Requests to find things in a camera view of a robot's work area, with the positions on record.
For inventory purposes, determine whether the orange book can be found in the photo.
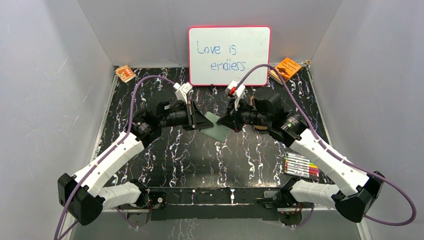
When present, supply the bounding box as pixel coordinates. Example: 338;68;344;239
268;57;302;85

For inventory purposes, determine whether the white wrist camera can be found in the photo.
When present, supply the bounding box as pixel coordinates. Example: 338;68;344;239
173;82;193;104
225;80;246;111

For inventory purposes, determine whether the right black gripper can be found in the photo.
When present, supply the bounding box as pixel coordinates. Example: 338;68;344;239
216;96;270;134

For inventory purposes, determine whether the black base bar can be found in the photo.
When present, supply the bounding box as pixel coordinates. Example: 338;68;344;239
117;187;314;222

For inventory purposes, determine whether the aluminium frame rail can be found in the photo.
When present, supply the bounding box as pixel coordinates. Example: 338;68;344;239
59;187;372;240

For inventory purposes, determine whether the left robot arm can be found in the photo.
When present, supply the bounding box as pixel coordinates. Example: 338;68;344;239
58;93;214;226

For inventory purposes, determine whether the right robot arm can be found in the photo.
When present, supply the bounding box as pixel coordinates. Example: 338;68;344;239
217;86;383;223

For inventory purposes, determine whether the pack of coloured markers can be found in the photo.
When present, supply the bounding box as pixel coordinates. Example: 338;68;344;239
283;152;320;180

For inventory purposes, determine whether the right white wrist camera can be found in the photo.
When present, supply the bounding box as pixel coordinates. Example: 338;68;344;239
225;80;246;111

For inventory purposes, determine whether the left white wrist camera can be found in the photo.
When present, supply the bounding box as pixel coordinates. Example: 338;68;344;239
173;82;193;104

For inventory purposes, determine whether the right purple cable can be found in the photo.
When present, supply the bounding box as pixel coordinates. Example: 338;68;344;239
236;63;418;229

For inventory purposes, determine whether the orange oval tray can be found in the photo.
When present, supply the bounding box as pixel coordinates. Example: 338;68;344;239
250;96;269;131

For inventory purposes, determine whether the small orange card box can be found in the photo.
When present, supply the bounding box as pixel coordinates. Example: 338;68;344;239
115;65;136;83

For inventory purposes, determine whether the pink framed whiteboard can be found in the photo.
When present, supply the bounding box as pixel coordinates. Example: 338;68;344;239
188;25;272;86

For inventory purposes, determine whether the green card holder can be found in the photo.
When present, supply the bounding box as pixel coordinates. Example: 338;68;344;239
199;111;230;143

